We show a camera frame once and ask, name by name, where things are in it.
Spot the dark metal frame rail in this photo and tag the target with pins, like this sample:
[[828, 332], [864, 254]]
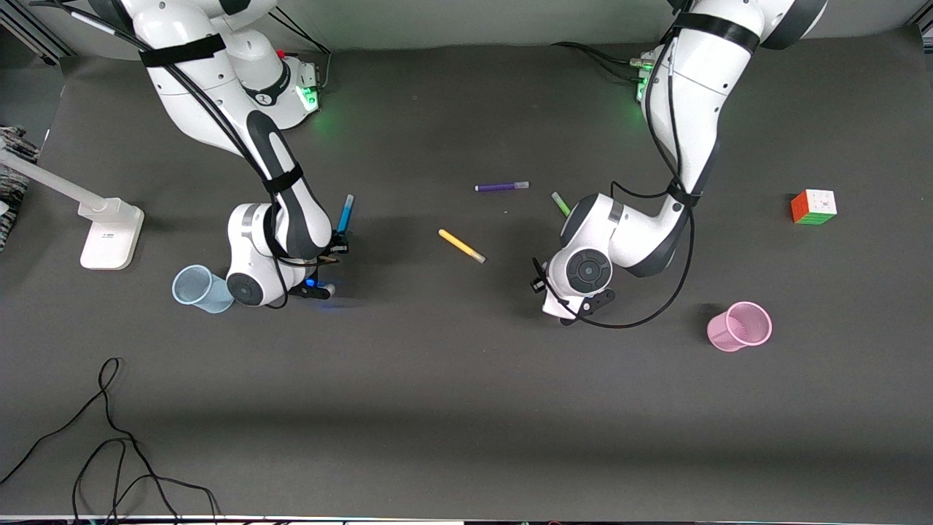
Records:
[[29, 36]]

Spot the green marker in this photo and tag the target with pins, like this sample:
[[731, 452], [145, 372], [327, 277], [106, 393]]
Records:
[[560, 203]]

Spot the blue marker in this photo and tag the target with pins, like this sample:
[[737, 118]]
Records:
[[346, 213]]

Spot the light blue mesh cup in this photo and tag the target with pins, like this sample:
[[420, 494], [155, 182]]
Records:
[[191, 286]]

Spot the grey knitted cloth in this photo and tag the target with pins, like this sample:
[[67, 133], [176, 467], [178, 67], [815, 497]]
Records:
[[11, 182]]

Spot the yellow marker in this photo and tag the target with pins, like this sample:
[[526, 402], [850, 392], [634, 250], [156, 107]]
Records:
[[459, 244]]

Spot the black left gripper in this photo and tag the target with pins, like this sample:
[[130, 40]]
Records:
[[533, 286]]

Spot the pink mesh cup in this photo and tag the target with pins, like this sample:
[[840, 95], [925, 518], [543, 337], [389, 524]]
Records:
[[729, 332]]

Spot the dark grey table mat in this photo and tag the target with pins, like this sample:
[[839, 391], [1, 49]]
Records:
[[437, 364]]

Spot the colourful puzzle cube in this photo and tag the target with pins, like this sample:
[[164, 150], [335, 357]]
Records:
[[813, 208]]

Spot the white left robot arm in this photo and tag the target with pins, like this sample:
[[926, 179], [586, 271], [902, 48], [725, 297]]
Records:
[[692, 80]]

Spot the purple marker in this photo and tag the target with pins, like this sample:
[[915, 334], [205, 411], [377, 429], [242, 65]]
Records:
[[501, 187]]

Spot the white stand with flat base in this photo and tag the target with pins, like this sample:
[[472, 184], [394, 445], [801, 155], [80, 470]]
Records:
[[109, 240]]

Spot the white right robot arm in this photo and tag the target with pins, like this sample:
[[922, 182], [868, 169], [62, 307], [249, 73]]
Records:
[[197, 95]]

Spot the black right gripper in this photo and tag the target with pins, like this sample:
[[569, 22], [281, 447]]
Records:
[[340, 245]]

